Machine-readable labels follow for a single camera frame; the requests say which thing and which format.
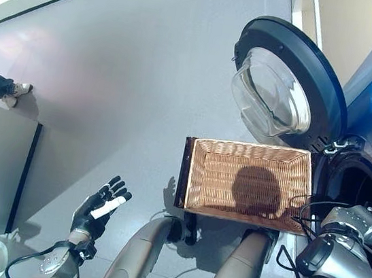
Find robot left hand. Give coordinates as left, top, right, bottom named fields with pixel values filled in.
left=69, top=169, right=135, bottom=245

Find round washing machine door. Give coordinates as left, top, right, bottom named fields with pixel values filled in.
left=222, top=12, right=360, bottom=156

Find silver robot left leg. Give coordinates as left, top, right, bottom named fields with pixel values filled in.
left=102, top=203, right=204, bottom=278

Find silver robot leg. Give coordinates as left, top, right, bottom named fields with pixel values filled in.
left=102, top=203, right=204, bottom=278
left=203, top=222, right=280, bottom=278

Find woven wicker basket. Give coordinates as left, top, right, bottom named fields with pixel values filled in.
left=180, top=135, right=321, bottom=237

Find silver robot right leg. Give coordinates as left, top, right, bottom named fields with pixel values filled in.
left=203, top=222, right=280, bottom=278

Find metal door hinge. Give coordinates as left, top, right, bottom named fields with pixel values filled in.
left=323, top=136, right=356, bottom=158

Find cream cabinet panel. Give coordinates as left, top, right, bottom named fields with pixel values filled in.
left=277, top=0, right=372, bottom=103

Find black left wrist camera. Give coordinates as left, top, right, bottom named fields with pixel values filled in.
left=75, top=239, right=98, bottom=261

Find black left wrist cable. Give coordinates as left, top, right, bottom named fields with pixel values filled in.
left=4, top=235, right=90, bottom=278

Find thin white floor cable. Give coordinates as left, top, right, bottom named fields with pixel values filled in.
left=143, top=208, right=209, bottom=278

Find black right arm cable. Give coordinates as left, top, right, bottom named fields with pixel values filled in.
left=273, top=192, right=372, bottom=278

